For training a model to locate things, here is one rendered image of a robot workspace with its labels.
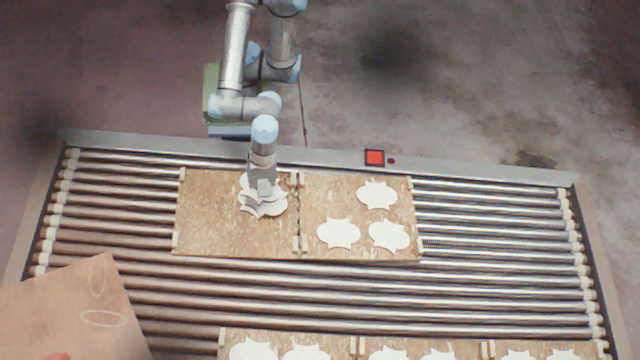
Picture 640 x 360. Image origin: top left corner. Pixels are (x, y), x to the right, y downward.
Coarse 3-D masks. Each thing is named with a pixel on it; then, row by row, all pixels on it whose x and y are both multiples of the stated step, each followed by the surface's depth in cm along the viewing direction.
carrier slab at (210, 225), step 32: (192, 192) 212; (224, 192) 214; (288, 192) 218; (192, 224) 205; (224, 224) 206; (256, 224) 208; (288, 224) 209; (192, 256) 198; (224, 256) 199; (256, 256) 200; (288, 256) 202
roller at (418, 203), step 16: (64, 176) 212; (80, 176) 213; (96, 176) 213; (112, 176) 214; (128, 176) 215; (144, 176) 217; (416, 208) 225; (432, 208) 225; (448, 208) 225; (464, 208) 226; (480, 208) 226; (496, 208) 227; (512, 208) 228; (528, 208) 229; (544, 208) 230
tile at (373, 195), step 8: (368, 184) 223; (376, 184) 223; (384, 184) 224; (360, 192) 220; (368, 192) 220; (376, 192) 221; (384, 192) 221; (392, 192) 222; (360, 200) 218; (368, 200) 218; (376, 200) 219; (384, 200) 219; (392, 200) 220; (368, 208) 217; (376, 208) 217; (384, 208) 217
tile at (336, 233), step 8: (328, 224) 210; (336, 224) 210; (344, 224) 211; (352, 224) 211; (320, 232) 208; (328, 232) 208; (336, 232) 209; (344, 232) 209; (352, 232) 209; (320, 240) 207; (328, 240) 206; (336, 240) 207; (344, 240) 207; (352, 240) 207; (344, 248) 206
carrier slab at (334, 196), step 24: (312, 192) 219; (336, 192) 220; (408, 192) 224; (312, 216) 213; (336, 216) 214; (360, 216) 215; (384, 216) 216; (408, 216) 218; (312, 240) 207; (360, 240) 209
